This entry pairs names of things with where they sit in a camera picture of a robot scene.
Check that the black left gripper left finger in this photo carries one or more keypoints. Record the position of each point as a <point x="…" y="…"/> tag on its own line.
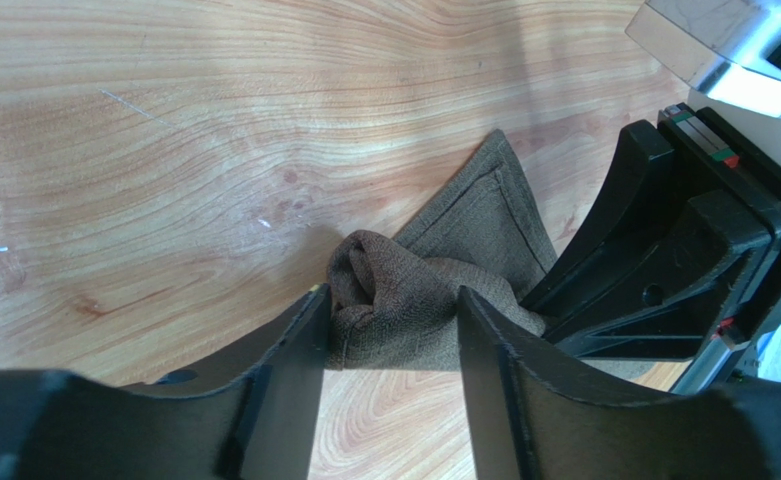
<point x="247" y="411"/>

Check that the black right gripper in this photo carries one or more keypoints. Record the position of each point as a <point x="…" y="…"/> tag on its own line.
<point x="668" y="301"/>

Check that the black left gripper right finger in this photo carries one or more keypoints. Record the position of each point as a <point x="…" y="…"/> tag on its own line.
<point x="535" y="412"/>

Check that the brown cloth napkin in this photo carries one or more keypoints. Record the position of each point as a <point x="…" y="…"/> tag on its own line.
<point x="395" y="298"/>

